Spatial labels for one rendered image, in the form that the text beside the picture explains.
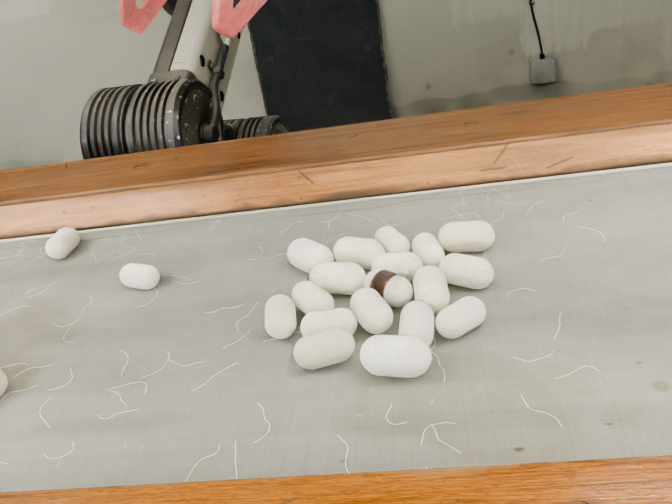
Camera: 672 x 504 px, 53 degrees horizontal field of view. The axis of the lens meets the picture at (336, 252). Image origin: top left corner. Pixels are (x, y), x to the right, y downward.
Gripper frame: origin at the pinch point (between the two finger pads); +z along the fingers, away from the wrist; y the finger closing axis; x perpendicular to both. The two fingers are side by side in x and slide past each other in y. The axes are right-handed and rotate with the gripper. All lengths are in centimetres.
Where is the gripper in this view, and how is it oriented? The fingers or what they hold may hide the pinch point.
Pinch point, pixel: (177, 18)
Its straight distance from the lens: 44.9
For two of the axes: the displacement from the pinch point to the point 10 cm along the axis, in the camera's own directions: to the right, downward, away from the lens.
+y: -7.3, -2.3, 6.4
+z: -3.0, 9.5, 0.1
